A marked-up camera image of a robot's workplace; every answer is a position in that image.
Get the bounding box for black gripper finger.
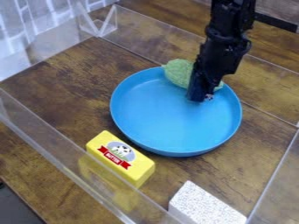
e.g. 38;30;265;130
187;62;221;102

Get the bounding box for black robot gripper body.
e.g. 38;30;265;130
193;0;258;82

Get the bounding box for green bitter gourd toy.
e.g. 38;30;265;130
163;59;225;92

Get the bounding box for blue round tray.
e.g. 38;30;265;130
110;67;243;157

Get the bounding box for black baseboard strip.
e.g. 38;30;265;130
257;12;299;33

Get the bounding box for yellow butter block toy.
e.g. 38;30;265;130
86;130;155;188

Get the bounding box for white speckled foam block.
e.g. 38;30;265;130
169;180;247;224

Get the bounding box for white sheer curtain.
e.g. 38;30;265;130
0;0;119;81

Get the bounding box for clear acrylic corner bracket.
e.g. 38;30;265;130
77;0;119;38

